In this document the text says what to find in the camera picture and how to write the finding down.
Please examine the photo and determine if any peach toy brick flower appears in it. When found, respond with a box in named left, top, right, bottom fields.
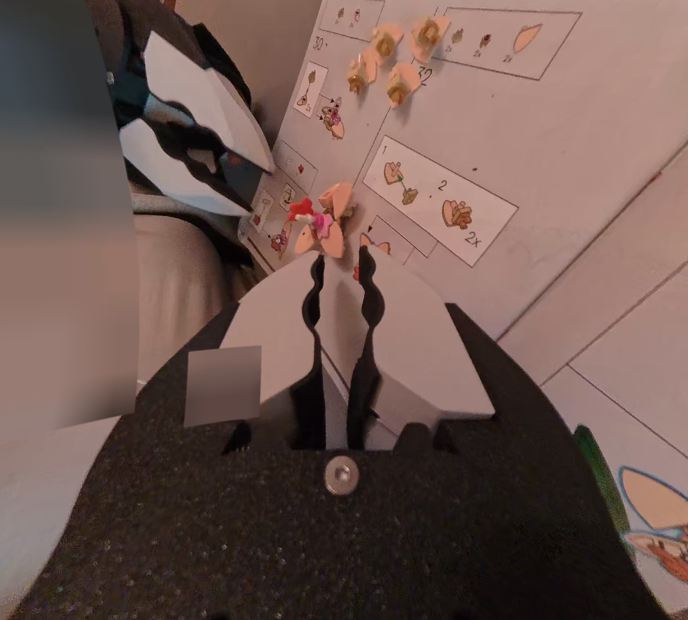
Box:
left=287, top=182, right=358, bottom=261

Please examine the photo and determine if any colourful printed toy box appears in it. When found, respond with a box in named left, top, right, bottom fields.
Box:
left=572, top=424, right=688, bottom=620

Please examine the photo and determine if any peach petal brick piece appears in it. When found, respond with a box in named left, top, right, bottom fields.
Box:
left=371, top=24, right=405, bottom=59
left=387, top=63, right=422, bottom=109
left=347, top=48, right=385, bottom=94
left=411, top=14, right=451, bottom=63

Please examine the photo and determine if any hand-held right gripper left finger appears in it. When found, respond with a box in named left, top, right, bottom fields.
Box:
left=219, top=253, right=328, bottom=450

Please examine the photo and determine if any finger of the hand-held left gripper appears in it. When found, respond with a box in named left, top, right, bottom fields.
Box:
left=142, top=30, right=276, bottom=173
left=118, top=117, right=254, bottom=217

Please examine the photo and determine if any white building instruction booklet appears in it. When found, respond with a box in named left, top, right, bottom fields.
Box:
left=236, top=0, right=688, bottom=417

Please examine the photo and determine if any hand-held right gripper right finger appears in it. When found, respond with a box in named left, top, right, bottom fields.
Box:
left=347, top=245, right=496, bottom=450

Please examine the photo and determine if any beige fabric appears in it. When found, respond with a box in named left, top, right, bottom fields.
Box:
left=134, top=212, right=259, bottom=387

